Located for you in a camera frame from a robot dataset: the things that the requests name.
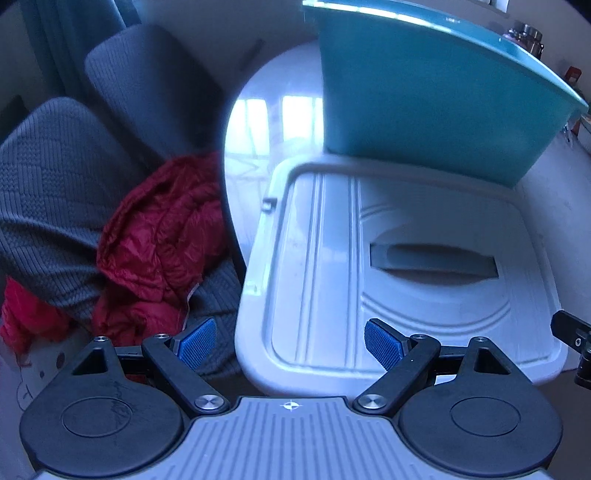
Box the red jacket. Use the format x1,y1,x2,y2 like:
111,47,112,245
0,152,229,356

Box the white storage box lid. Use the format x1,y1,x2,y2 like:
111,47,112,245
234,161,568,396

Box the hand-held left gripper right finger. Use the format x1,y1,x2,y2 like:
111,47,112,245
353,318,514,414

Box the stainless steel thermos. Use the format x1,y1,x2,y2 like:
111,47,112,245
526,25,546,58

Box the teal curtain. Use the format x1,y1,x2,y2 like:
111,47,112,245
21,0,136,99

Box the white printed cushion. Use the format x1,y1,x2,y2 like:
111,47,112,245
0,323,95,418

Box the grey fabric chair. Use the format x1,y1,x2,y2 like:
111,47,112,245
85,23,232,172
0,97,247,377

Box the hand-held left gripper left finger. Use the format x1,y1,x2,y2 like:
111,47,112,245
71,318,230,414

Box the teal plastic storage box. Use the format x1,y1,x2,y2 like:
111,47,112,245
302,0,590,188

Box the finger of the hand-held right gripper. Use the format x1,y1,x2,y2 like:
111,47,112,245
549,310,591,385

